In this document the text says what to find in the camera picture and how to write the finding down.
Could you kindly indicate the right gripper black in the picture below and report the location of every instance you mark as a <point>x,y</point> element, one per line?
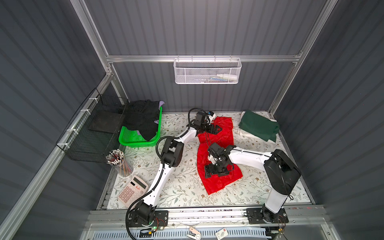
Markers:
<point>211,171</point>

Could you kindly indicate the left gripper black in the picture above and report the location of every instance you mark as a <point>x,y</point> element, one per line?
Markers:
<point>214,131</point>

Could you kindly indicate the red t shirt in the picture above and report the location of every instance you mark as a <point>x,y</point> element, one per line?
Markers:
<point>223,139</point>

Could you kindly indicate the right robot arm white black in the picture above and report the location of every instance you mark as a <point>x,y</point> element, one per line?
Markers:
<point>283,175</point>

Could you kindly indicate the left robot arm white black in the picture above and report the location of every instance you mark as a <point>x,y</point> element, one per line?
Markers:
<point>169,150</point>

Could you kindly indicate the purple garment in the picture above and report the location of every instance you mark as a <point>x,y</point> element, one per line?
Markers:
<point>161,103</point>

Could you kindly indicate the folded dark green t shirt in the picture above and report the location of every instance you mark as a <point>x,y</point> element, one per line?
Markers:
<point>259,126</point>

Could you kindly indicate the white bottle in basket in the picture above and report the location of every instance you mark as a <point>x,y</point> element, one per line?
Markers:
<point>228,77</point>

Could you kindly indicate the black t shirt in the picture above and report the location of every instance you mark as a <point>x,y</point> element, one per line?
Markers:
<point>143,116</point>

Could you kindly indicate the white label card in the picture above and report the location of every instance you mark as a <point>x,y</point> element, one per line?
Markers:
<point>221,234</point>

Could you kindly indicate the green plastic basket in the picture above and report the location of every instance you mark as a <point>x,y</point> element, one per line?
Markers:
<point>132,139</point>

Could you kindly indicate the white tag card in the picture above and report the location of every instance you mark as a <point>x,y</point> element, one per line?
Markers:
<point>194,234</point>

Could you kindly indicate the white calculator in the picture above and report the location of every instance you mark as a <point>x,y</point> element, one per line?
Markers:
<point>134,189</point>

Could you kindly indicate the cup of pens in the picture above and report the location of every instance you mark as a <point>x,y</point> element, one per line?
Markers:
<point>116,158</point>

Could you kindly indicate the white wire wall basket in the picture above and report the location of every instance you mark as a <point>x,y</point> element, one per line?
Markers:
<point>203,71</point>

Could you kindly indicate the black wire mesh basket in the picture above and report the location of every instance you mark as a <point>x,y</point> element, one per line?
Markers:
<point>95,128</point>

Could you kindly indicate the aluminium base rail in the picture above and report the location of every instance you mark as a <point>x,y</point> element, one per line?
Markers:
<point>300,222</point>

